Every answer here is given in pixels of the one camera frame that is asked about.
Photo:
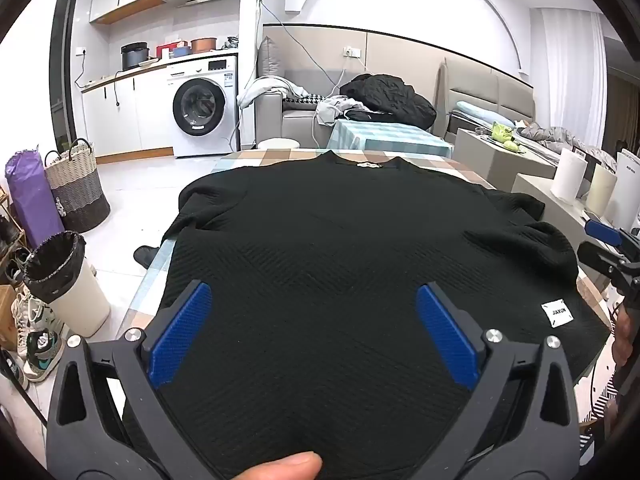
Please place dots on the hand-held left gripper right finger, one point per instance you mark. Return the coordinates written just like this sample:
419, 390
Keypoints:
445, 335

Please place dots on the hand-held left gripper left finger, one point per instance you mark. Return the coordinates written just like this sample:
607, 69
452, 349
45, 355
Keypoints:
181, 335

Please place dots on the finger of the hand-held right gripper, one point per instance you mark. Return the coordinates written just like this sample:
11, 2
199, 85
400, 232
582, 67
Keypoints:
602, 232
597, 260

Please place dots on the black knit sweater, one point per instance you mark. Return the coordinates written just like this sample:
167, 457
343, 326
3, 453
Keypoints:
325, 260

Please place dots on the person's right hand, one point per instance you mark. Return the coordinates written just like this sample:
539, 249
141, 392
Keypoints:
624, 345

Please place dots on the person's left hand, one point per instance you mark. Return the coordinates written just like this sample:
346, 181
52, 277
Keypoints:
285, 467

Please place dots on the cream cylinder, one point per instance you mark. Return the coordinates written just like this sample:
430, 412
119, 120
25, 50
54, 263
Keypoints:
600, 190

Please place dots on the white air purifier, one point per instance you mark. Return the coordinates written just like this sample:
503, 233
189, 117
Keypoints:
627, 190

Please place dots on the black shoe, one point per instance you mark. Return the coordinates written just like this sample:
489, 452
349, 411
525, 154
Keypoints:
146, 256

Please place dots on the grey duvet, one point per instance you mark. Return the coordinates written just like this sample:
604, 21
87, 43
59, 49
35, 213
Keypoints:
555, 137

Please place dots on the white trash bin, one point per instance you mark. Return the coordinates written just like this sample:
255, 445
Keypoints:
75, 300

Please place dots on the grey side cabinet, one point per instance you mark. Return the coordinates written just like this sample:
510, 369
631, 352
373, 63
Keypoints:
495, 165

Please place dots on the black white striped cloth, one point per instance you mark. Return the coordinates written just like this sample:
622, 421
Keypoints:
602, 410

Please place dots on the green toy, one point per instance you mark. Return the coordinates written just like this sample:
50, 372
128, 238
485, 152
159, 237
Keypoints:
505, 135

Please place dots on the green white sneaker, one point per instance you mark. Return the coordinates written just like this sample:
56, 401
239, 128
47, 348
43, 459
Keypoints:
42, 352

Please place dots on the white curtain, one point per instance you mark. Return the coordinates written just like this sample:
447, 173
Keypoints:
575, 75

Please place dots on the light blue pillow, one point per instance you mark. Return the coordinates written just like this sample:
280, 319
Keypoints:
480, 112

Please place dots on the woven laundry basket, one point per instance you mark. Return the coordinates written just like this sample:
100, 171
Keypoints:
75, 185

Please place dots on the grey bed headboard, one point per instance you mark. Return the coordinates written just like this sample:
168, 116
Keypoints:
480, 85

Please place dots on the wooden shoe rack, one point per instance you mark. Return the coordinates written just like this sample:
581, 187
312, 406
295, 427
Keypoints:
7, 240

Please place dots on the purple bag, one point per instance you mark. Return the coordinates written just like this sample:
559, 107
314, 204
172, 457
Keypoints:
32, 195

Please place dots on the checked tablecloth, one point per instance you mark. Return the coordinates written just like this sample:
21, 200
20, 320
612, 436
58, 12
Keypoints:
280, 156

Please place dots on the blue checked cloth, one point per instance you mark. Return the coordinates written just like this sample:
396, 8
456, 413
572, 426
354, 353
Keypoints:
390, 137

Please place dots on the white round stool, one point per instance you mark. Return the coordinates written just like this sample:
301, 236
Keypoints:
277, 143

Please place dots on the white base cabinet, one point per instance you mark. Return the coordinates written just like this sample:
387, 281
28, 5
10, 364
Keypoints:
145, 110

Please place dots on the white washing machine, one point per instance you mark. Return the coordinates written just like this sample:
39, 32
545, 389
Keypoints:
200, 105

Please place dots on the grey sofa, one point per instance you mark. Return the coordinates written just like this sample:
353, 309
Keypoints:
295, 122

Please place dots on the black puffy jacket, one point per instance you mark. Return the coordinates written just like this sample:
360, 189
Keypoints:
387, 100

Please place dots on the grey crumpled cloth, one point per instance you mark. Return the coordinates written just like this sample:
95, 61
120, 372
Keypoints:
337, 110

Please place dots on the white garment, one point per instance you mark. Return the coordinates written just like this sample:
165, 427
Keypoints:
265, 87

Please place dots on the black cooking pot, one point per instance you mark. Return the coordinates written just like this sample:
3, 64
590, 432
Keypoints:
134, 57

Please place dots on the red box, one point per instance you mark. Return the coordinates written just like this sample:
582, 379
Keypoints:
167, 50

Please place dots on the dark door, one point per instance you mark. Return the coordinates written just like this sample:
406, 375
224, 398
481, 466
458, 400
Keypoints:
62, 70

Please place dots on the copper pot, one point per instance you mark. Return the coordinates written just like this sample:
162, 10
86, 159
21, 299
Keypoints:
204, 45

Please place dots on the white wall socket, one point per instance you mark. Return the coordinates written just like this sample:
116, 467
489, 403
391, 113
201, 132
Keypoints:
351, 52

